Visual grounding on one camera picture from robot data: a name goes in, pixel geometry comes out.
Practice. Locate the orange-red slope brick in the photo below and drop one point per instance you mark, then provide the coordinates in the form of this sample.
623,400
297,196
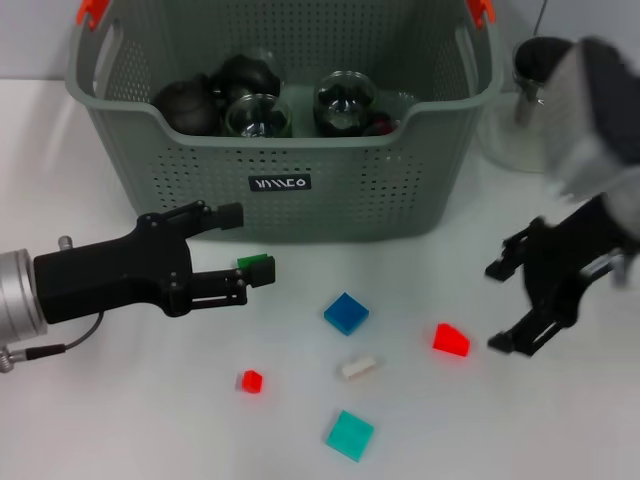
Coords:
450,341

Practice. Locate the grey perforated storage bin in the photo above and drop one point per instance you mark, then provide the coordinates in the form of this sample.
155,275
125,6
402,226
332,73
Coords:
300,210

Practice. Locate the green flat brick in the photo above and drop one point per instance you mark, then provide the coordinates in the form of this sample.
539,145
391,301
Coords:
246,261

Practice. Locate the white brick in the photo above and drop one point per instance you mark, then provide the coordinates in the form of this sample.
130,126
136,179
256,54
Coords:
359,369

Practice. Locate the blue square brick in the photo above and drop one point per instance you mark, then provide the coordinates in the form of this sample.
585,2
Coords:
347,314

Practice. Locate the small red brick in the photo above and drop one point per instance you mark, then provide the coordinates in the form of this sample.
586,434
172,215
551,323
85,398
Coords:
252,382

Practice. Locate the glass teacup with black base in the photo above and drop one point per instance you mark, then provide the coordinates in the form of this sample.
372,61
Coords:
245,75
345,105
369,131
257,120

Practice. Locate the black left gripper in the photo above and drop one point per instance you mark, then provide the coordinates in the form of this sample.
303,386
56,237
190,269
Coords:
110,277

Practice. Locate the glass teapot with black lid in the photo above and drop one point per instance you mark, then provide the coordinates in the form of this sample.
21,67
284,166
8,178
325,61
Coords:
515,145

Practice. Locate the dark clay teapot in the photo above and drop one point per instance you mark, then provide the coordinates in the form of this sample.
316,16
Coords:
185,107

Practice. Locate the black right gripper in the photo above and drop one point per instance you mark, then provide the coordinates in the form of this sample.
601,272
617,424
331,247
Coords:
560,265

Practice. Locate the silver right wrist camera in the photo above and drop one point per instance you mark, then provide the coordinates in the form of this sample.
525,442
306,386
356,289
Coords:
585,120

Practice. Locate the teal square brick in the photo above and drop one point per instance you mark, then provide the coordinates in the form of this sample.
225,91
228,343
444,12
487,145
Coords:
350,435

